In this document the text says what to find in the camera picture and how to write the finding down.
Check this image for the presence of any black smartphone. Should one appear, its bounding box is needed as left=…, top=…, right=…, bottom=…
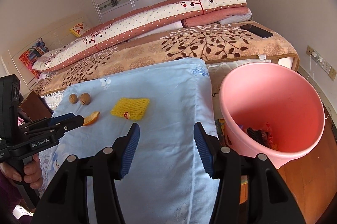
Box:
left=240, top=24, right=273, bottom=38

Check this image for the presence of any colourful red blue pillow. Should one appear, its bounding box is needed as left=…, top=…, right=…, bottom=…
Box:
left=19, top=37, right=49, bottom=78

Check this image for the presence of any light blue floral cloth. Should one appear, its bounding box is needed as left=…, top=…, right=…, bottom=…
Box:
left=39, top=58, right=219, bottom=223

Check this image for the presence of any small orange peel piece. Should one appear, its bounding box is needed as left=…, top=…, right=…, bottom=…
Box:
left=83, top=111, right=100, bottom=126

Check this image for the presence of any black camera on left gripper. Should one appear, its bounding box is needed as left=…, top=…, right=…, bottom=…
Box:
left=1, top=74, right=20, bottom=142

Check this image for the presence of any folded polka dot quilt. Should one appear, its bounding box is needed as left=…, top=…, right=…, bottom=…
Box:
left=33, top=0, right=250, bottom=72

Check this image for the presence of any brown leaf pattern blanket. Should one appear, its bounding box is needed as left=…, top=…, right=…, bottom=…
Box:
left=33, top=23, right=300, bottom=97

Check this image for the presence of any pink plastic trash bin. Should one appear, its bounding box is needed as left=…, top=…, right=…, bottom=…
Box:
left=219, top=62, right=325, bottom=169

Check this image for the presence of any brown walnut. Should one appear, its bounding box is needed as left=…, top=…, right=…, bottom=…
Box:
left=79, top=93, right=91, bottom=105
left=68, top=94, right=78, bottom=104

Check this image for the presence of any right brown walnut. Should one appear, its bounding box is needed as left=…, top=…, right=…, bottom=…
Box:
left=79, top=93, right=91, bottom=105

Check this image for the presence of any yellow red small pillow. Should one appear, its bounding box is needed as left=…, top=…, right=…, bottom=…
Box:
left=70, top=22, right=90, bottom=37

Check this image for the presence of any purple left sleeve forearm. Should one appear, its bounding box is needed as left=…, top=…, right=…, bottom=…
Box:
left=1, top=173, right=32, bottom=224

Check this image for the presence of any yellow foam fruit net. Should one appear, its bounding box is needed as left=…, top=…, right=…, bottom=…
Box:
left=110, top=98, right=150, bottom=121

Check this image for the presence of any wall socket strip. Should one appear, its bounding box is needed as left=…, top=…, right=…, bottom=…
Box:
left=306, top=45, right=336, bottom=81

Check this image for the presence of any left hand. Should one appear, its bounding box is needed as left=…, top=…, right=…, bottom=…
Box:
left=1, top=154, right=43, bottom=190

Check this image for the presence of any left brown walnut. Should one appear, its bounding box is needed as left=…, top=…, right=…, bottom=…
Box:
left=68, top=94, right=78, bottom=104

